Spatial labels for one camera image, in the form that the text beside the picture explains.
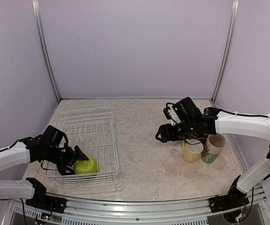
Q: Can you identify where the aluminium corner post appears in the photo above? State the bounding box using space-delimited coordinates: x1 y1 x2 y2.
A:
211 0 239 105
32 0 62 104

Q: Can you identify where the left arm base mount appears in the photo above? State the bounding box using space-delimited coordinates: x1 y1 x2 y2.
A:
25 178 67 214

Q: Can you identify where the lime green bowl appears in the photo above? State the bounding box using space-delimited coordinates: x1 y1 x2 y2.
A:
73 156 98 175

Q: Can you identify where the white wire dish rack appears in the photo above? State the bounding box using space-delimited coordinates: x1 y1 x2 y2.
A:
43 106 119 184

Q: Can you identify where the right aluminium corner post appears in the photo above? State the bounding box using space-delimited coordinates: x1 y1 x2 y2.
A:
211 0 239 105

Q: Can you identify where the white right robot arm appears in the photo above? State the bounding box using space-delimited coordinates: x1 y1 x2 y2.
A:
155 97 270 208

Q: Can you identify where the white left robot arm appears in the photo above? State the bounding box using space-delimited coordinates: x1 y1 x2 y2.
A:
0 125 88 209

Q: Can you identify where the left aluminium corner post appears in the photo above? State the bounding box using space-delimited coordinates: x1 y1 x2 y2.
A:
32 0 62 104

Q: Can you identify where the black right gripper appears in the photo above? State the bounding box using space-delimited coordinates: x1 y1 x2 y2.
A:
155 119 196 143

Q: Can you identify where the aluminium front frame rail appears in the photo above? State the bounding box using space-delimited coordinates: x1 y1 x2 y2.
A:
1 186 270 225

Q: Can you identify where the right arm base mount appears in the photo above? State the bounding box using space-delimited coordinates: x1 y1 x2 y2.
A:
208 175 249 213

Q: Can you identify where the floral patterned tall mug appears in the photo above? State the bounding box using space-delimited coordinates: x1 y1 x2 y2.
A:
201 134 226 164

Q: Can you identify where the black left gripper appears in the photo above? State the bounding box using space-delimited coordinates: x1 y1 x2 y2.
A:
46 145 88 177

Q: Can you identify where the yellow mug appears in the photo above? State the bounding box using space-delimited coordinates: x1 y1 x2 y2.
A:
182 139 204 164

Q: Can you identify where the small black plate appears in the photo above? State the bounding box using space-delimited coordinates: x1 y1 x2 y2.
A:
189 134 208 143

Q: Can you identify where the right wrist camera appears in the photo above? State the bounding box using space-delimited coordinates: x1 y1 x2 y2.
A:
163 102 181 126

